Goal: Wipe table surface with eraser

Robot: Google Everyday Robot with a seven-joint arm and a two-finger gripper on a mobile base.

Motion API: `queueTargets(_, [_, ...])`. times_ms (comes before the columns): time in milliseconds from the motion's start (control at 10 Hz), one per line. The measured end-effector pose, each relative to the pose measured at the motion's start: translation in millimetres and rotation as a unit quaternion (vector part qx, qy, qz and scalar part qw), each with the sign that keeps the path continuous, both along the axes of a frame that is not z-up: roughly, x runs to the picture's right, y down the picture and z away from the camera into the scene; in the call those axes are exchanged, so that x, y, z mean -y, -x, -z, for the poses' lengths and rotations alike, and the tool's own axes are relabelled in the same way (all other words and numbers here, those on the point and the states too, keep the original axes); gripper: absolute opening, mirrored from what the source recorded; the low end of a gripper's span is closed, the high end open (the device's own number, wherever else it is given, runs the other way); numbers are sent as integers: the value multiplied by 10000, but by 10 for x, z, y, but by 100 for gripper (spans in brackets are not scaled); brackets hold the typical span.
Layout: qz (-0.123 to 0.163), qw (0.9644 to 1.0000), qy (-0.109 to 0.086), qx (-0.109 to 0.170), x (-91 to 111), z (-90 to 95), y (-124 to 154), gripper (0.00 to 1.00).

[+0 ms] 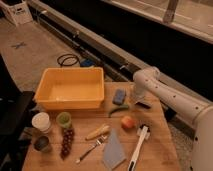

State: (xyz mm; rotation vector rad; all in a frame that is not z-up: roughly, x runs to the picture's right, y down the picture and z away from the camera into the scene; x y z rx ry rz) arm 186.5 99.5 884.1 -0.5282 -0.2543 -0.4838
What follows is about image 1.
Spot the orange peach fruit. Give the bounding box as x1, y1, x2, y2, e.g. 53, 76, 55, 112
121, 116, 135, 129

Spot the green cup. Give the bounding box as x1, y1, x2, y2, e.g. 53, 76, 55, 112
56, 112, 72, 128

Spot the dark grey cup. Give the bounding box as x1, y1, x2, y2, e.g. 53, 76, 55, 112
33, 136, 52, 153

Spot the grey blue cloth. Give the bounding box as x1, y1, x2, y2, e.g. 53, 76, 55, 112
102, 129, 126, 171

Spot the yellow plastic bin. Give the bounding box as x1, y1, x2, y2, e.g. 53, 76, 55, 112
34, 67, 104, 110

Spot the blue object on floor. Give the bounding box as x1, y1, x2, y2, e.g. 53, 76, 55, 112
80, 59, 95, 67

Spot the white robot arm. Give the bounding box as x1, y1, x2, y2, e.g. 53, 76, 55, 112
132, 67, 213, 171

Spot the silver fork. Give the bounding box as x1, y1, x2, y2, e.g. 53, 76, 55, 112
76, 135, 108, 164

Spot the white cardboard box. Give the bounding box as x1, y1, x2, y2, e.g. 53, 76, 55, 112
0, 0, 33, 26

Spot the green chili pepper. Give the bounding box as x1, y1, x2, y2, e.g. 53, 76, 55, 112
108, 104, 129, 118

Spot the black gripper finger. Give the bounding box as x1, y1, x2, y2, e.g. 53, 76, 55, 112
135, 102, 151, 109

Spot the dark red grape bunch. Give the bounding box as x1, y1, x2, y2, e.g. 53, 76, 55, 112
60, 128, 74, 159

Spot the blue eraser sponge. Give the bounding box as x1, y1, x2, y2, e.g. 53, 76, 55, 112
113, 89, 126, 105

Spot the white cup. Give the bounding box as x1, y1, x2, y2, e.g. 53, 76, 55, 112
31, 112, 51, 133

